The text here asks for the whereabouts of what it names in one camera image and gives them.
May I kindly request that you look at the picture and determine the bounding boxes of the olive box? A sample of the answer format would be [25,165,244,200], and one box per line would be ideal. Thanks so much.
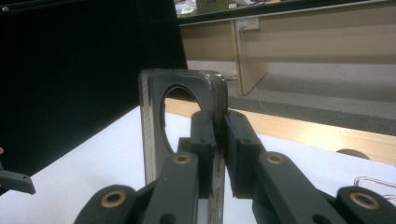
[196,0,230,14]

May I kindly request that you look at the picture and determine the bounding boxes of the black curtain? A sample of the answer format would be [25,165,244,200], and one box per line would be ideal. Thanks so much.
[0,0,189,176]

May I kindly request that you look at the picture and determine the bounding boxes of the white table sheet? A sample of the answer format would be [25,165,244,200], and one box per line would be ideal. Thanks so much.
[0,105,396,224]

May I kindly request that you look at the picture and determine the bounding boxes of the clear plastic slotted rack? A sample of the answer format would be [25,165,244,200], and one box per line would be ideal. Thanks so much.
[353,175,396,203]

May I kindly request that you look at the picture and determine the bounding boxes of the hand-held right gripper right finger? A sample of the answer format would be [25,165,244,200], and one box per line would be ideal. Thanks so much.
[223,109,267,200]

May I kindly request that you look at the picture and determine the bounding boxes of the light wooden bench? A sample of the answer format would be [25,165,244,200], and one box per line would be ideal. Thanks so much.
[178,0,396,96]

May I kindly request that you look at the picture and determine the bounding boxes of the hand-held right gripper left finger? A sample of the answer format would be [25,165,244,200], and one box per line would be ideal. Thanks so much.
[178,110,218,200]

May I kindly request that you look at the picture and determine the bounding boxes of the dark translucent phone case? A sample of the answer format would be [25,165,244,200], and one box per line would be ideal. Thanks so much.
[138,68,229,224]

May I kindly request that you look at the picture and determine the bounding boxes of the thin white cable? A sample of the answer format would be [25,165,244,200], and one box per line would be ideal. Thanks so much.
[237,29,278,116]

